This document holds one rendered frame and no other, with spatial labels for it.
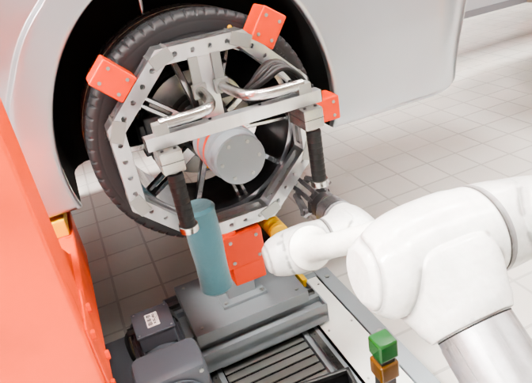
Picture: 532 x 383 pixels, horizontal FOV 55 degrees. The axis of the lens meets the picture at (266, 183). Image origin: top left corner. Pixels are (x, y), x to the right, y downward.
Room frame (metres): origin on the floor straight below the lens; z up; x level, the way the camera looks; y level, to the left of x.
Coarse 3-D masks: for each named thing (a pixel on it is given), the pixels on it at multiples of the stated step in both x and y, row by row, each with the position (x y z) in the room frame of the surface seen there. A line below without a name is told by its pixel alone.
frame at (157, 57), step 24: (168, 48) 1.24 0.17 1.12; (192, 48) 1.30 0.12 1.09; (216, 48) 1.28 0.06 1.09; (240, 48) 1.34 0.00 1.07; (264, 48) 1.32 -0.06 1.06; (144, 72) 1.22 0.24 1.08; (144, 96) 1.21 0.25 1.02; (120, 120) 1.19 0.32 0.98; (120, 144) 1.23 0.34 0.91; (120, 168) 1.18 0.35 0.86; (288, 168) 1.34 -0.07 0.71; (264, 192) 1.35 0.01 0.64; (288, 192) 1.32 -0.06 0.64; (144, 216) 1.19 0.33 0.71; (168, 216) 1.20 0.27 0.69; (240, 216) 1.27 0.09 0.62; (264, 216) 1.29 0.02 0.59
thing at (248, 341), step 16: (176, 304) 1.49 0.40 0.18; (304, 304) 1.39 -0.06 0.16; (320, 304) 1.39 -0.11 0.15; (272, 320) 1.35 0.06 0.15; (288, 320) 1.32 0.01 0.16; (304, 320) 1.33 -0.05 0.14; (320, 320) 1.35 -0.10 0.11; (192, 336) 1.34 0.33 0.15; (240, 336) 1.30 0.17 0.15; (256, 336) 1.28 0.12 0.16; (272, 336) 1.30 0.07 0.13; (288, 336) 1.31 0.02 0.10; (208, 352) 1.26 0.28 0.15; (224, 352) 1.24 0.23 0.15; (240, 352) 1.26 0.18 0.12; (208, 368) 1.22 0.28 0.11
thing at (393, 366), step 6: (372, 360) 0.68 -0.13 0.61; (396, 360) 0.67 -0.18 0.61; (372, 366) 0.68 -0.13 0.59; (378, 366) 0.66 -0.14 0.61; (384, 366) 0.66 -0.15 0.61; (390, 366) 0.66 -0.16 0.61; (396, 366) 0.66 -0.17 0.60; (372, 372) 0.68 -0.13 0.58; (378, 372) 0.66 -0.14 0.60; (384, 372) 0.65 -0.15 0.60; (390, 372) 0.66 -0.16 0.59; (396, 372) 0.66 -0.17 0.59; (378, 378) 0.66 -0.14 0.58; (384, 378) 0.65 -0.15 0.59; (390, 378) 0.66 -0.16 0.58
